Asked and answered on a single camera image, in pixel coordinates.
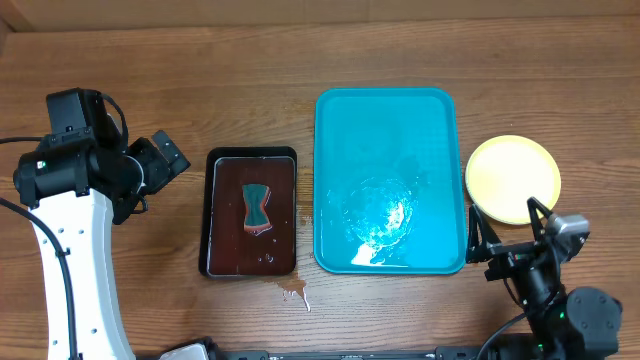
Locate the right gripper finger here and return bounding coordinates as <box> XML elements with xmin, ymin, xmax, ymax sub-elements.
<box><xmin>527</xmin><ymin>197</ymin><xmax>553</xmax><ymax>241</ymax></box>
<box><xmin>466</xmin><ymin>204</ymin><xmax>502</xmax><ymax>263</ymax></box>

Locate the yellow-green plate top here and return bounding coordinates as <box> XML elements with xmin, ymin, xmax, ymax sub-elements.
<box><xmin>465</xmin><ymin>135</ymin><xmax>561</xmax><ymax>225</ymax></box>

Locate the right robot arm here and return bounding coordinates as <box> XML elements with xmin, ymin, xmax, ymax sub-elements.
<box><xmin>466</xmin><ymin>197</ymin><xmax>623</xmax><ymax>360</ymax></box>

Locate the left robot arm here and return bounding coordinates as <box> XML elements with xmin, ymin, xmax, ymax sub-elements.
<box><xmin>11</xmin><ymin>88</ymin><xmax>190</xmax><ymax>359</ymax></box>

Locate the teal plastic serving tray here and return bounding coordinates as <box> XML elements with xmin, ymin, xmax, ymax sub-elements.
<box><xmin>313</xmin><ymin>87</ymin><xmax>467</xmax><ymax>275</ymax></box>

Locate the black rectangular water tray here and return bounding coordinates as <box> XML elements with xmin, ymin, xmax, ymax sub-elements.
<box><xmin>198</xmin><ymin>146</ymin><xmax>297</xmax><ymax>279</ymax></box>

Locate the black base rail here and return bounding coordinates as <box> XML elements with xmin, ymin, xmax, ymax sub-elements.
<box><xmin>144</xmin><ymin>339</ymin><xmax>501</xmax><ymax>360</ymax></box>

